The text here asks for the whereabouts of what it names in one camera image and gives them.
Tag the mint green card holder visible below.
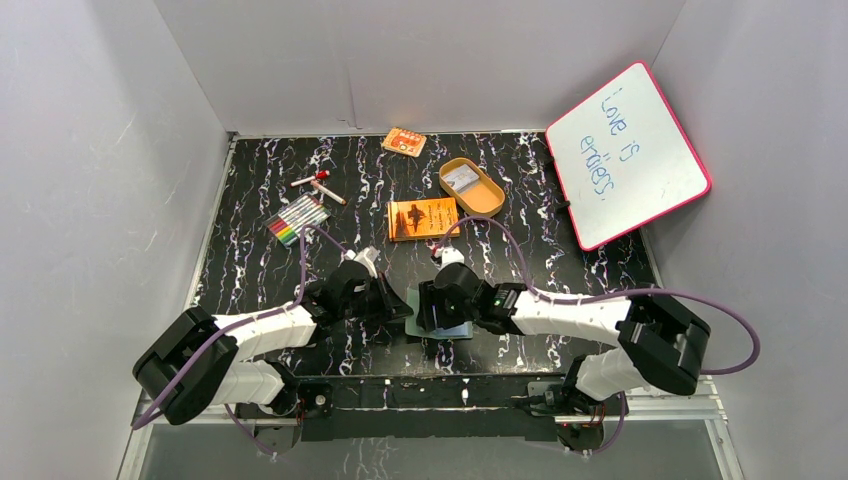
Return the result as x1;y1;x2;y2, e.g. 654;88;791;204
404;288;473;340

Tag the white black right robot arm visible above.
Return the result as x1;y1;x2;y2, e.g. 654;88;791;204
416;263;711;414

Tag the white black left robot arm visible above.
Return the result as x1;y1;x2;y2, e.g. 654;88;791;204
132;260;413;426

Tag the white card in tray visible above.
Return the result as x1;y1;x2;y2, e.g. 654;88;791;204
444;164;480;194

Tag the small orange card box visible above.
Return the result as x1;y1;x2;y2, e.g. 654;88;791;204
381;127;427;158

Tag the orange Huckleberry Finn book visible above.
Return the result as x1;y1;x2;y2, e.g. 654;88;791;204
387;197;459;242

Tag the clear case of markers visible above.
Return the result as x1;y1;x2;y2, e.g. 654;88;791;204
264;194;330;247

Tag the white marker orange cap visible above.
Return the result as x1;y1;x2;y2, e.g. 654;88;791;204
310;180;347;205

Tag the tan oval tray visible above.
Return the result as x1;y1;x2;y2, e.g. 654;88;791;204
438;157;506;218

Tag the white marker red cap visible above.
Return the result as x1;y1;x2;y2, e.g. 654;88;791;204
290;170;330;188

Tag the pink framed whiteboard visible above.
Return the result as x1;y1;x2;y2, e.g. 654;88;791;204
545;61;712;251

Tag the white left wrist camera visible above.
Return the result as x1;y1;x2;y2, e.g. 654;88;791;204
343;246;380;278

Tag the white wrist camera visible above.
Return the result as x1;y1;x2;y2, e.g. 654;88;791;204
343;246;380;278
432;246;465;269

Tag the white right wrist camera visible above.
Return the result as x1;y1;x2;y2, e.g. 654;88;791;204
432;246;465;269

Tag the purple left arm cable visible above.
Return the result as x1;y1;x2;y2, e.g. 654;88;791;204
132;223;356;432

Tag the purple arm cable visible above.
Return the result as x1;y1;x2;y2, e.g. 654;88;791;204
431;215;762;377
132;223;356;432

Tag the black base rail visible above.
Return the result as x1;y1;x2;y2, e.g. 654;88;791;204
231;374;631;458

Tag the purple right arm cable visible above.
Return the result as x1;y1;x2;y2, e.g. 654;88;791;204
431;215;762;377

